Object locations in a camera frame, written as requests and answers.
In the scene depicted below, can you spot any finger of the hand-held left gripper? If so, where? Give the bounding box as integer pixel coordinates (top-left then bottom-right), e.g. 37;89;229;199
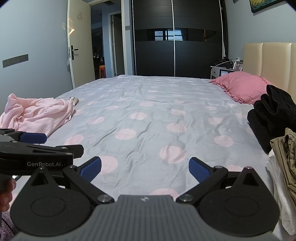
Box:
0;142;84;161
0;128;48;144

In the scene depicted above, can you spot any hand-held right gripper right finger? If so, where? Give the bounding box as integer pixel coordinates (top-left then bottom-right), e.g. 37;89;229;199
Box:
176;157;269;204

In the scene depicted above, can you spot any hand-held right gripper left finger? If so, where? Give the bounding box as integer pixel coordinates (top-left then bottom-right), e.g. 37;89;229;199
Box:
23;156;115;205

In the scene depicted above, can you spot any pink flower-embossed garment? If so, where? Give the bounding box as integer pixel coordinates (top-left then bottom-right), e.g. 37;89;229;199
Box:
0;93;77;138

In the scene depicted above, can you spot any person's left hand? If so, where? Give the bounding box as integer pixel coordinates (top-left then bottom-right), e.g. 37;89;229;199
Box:
0;178;17;212

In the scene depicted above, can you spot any bed with grey dotted sheet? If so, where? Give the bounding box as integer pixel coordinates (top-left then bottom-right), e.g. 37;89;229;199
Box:
0;75;281;209

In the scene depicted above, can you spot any white garment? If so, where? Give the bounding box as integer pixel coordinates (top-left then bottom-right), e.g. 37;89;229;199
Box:
266;149;296;235

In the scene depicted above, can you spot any black garment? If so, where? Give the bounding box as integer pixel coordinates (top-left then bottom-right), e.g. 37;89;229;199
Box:
247;85;296;153

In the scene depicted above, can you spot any tan striped garment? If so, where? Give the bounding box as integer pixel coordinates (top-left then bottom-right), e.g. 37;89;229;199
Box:
270;128;296;209

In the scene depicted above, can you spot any pink pillow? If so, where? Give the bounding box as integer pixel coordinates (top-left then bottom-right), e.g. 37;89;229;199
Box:
209;71;273;105

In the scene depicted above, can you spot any grey nightstand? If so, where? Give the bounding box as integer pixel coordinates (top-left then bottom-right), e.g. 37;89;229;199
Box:
210;65;243;79

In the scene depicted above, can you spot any cream door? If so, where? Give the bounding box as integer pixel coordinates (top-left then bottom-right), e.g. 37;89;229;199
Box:
67;0;92;88

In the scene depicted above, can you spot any black sliding wardrobe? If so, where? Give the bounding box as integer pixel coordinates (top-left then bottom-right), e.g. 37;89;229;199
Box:
132;0;228;79

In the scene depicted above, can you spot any beige padded headboard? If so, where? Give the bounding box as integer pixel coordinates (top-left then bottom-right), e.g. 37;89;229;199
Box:
243;42;296;105

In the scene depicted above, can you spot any grey wall switch panel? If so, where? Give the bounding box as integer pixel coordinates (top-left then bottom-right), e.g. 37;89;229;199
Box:
2;54;29;68

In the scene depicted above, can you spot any framed wall picture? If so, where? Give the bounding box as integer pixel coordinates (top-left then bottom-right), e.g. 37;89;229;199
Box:
248;0;287;13

